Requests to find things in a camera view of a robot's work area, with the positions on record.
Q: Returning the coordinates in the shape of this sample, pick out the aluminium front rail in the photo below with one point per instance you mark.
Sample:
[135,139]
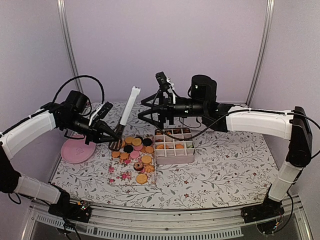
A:
[108,222]

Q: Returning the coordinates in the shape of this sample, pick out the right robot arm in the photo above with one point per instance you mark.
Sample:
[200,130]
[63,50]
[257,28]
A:
[292,125]

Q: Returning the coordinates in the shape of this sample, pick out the pink round plate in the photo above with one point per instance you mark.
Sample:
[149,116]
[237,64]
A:
[75,151]

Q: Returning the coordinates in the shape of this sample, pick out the floral patterned tablecloth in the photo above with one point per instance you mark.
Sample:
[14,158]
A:
[229,169]

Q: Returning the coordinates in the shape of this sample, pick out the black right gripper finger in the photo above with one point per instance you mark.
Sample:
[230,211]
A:
[156,99]
[154,117]

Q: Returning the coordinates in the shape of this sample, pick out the yellow dotted round biscuit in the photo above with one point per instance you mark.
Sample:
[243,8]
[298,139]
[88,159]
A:
[141,178]

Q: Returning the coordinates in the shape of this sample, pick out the chocolate sprinkle donut cookie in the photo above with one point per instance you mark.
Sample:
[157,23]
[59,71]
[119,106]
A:
[138,166]

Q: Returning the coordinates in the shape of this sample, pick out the floral rectangular tray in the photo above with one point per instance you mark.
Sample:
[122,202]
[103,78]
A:
[121,167]

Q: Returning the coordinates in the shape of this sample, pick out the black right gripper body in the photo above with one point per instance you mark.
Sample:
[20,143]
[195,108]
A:
[168,112]

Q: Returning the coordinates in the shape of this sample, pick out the swirl butter cookie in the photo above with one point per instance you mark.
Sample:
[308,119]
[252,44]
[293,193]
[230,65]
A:
[149,168]

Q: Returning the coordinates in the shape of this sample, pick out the pink tin with white dividers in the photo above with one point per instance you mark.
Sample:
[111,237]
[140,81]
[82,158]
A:
[170,150]

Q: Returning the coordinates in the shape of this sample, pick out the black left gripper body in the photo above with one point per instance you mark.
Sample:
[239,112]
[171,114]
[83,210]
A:
[92,131]

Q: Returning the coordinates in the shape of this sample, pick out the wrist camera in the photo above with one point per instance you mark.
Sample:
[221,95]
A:
[165,86]
[100,112]

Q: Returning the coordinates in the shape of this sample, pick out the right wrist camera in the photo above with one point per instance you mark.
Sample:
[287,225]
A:
[165,86]

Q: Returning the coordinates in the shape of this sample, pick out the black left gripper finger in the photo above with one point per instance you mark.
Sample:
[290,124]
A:
[106,129]
[109,139]

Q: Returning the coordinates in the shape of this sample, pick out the black sandwich cookie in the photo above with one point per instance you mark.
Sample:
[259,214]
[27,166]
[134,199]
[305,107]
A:
[147,142]

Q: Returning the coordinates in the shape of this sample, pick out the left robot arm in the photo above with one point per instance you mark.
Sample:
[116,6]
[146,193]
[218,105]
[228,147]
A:
[65,116]

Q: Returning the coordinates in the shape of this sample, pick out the pink sandwich cookie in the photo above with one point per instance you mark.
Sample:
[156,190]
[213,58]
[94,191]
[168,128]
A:
[134,154]

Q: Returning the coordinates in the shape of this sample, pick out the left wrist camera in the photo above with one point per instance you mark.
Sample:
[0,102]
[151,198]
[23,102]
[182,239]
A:
[100,112]

